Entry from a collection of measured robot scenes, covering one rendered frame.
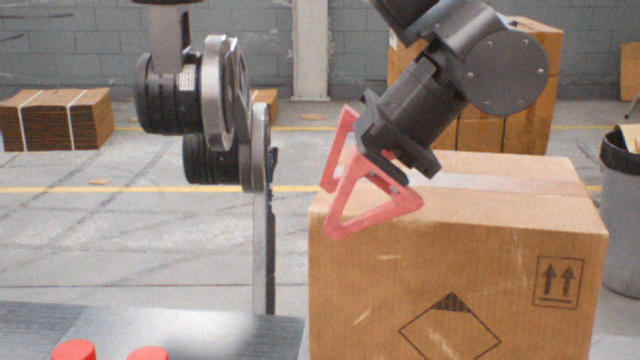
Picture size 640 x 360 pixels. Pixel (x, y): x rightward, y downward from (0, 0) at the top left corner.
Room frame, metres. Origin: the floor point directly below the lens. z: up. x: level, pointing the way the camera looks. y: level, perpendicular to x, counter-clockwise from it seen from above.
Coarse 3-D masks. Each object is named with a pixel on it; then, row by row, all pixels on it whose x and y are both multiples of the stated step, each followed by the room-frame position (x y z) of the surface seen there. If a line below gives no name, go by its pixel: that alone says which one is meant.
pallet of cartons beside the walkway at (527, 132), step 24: (528, 24) 4.02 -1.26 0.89; (408, 48) 3.89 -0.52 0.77; (552, 48) 3.69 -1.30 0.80; (552, 72) 3.69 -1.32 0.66; (552, 96) 3.68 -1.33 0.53; (456, 120) 3.67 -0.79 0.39; (480, 120) 3.67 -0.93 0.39; (504, 120) 3.71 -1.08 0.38; (528, 120) 3.68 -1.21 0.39; (432, 144) 3.66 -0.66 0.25; (456, 144) 3.69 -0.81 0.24; (480, 144) 3.67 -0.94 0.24; (504, 144) 3.68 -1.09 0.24; (528, 144) 3.68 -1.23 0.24
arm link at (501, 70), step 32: (448, 0) 0.51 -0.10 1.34; (480, 0) 0.47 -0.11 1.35; (416, 32) 0.50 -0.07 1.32; (448, 32) 0.44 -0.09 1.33; (480, 32) 0.42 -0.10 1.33; (512, 32) 0.42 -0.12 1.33; (448, 64) 0.46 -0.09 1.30; (480, 64) 0.42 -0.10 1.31; (512, 64) 0.42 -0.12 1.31; (544, 64) 0.42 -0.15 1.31; (480, 96) 0.42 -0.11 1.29; (512, 96) 0.42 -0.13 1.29
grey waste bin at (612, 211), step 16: (608, 176) 2.47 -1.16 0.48; (624, 176) 2.38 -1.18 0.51; (608, 192) 2.46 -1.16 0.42; (624, 192) 2.38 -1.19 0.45; (608, 208) 2.45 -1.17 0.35; (624, 208) 2.38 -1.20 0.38; (608, 224) 2.44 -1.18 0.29; (624, 224) 2.38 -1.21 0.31; (608, 240) 2.43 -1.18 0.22; (624, 240) 2.37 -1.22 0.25; (608, 256) 2.43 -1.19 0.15; (624, 256) 2.37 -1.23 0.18; (608, 272) 2.41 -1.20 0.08; (624, 272) 2.36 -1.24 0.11; (608, 288) 2.41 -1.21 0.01; (624, 288) 2.36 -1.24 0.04
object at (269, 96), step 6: (252, 90) 5.28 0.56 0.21; (264, 90) 5.28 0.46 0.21; (270, 90) 5.27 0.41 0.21; (276, 90) 5.27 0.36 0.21; (252, 96) 5.09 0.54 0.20; (258, 96) 5.09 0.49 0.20; (264, 96) 5.09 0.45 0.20; (270, 96) 5.09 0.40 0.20; (276, 96) 5.19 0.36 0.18; (252, 102) 4.89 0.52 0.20; (258, 102) 4.89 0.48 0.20; (264, 102) 4.89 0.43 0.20; (270, 102) 4.88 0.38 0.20; (276, 102) 5.25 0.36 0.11; (270, 108) 4.82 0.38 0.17; (276, 108) 5.22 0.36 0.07; (270, 114) 4.82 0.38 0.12; (276, 114) 5.22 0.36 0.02; (270, 120) 4.85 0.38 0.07; (270, 126) 4.87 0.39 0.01
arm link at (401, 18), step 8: (384, 0) 0.49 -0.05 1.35; (392, 0) 0.49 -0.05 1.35; (400, 0) 0.49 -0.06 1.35; (408, 0) 0.49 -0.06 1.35; (416, 0) 0.49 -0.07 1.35; (424, 0) 0.49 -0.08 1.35; (432, 0) 0.50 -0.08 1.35; (440, 0) 0.51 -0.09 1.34; (392, 8) 0.49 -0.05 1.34; (400, 8) 0.49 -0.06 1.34; (408, 8) 0.49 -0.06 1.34; (416, 8) 0.50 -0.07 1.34; (424, 8) 0.50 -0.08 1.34; (400, 16) 0.49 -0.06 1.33; (408, 16) 0.50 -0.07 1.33; (416, 16) 0.50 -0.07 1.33; (400, 24) 0.50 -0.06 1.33; (408, 24) 0.50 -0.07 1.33
